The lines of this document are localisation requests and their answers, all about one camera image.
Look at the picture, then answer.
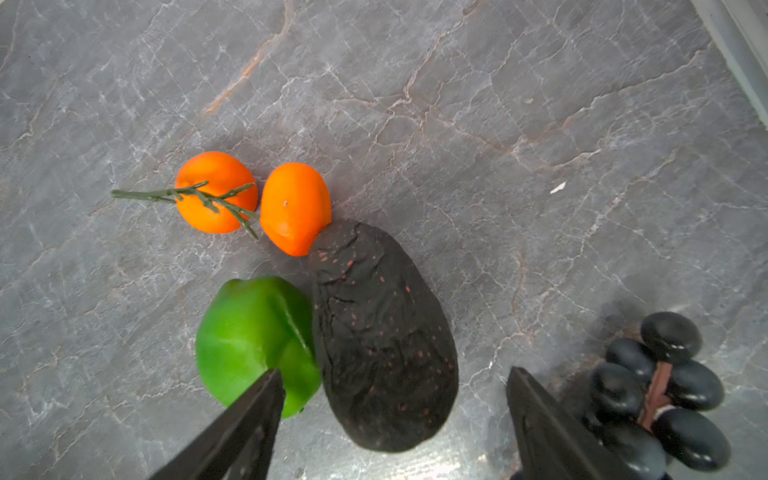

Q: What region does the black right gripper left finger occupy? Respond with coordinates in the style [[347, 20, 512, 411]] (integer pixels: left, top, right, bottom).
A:
[[152, 369, 286, 480]]

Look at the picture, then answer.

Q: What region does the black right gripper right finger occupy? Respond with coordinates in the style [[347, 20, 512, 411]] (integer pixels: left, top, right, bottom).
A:
[[506, 366, 636, 480]]

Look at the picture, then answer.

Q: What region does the green fake lime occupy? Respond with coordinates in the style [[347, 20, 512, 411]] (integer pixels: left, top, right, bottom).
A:
[[195, 276, 322, 419]]

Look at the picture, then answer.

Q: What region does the dark fake avocado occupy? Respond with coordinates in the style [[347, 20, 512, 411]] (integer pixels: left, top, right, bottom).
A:
[[309, 219, 459, 453]]

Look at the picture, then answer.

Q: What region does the dark fake grape bunch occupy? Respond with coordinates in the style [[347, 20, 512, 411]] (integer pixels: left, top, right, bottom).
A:
[[577, 311, 732, 479]]

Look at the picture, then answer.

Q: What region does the small orange tangerine with stem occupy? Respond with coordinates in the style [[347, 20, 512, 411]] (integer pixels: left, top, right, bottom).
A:
[[111, 151, 259, 237]]

